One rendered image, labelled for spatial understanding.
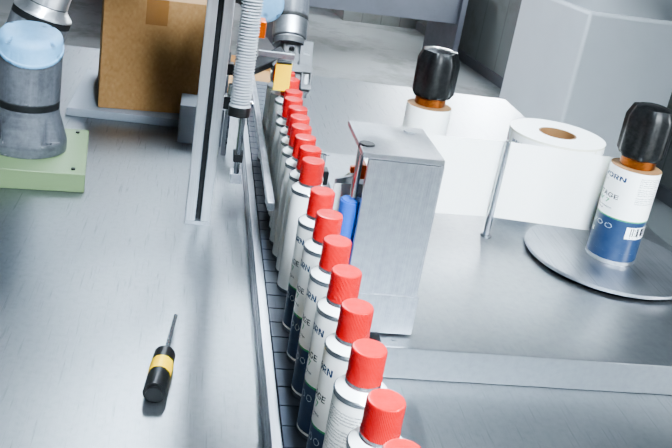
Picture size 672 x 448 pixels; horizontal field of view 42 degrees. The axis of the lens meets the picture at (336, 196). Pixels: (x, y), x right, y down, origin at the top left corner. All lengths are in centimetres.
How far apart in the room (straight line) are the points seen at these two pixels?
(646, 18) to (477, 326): 346
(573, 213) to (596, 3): 291
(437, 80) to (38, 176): 76
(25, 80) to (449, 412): 98
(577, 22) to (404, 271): 342
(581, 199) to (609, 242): 10
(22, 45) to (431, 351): 93
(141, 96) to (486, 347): 117
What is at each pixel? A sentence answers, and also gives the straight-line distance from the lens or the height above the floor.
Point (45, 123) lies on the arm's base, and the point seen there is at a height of 93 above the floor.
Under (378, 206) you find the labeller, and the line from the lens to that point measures 114.
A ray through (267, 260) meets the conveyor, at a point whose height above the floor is 88.
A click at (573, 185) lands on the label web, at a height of 100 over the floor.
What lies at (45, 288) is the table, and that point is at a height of 83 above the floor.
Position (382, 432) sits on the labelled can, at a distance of 72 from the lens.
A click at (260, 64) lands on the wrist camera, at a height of 106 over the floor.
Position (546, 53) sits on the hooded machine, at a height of 71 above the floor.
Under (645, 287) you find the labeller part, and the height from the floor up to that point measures 89.
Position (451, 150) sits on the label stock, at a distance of 154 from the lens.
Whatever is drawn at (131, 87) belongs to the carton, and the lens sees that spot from 212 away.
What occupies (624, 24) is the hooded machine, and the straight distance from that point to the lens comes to 455.
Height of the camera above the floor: 148
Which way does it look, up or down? 21 degrees down
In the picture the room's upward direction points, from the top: 10 degrees clockwise
